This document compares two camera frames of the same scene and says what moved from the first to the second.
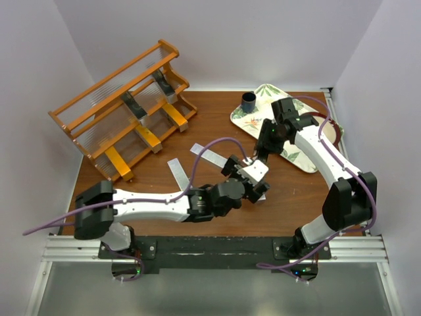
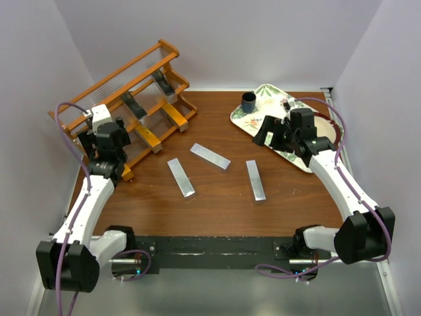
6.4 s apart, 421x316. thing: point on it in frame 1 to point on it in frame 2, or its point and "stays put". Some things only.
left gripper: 252,194 to 88,137
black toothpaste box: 140,113 stays put
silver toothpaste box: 178,174 stays put
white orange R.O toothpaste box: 176,118 stays put
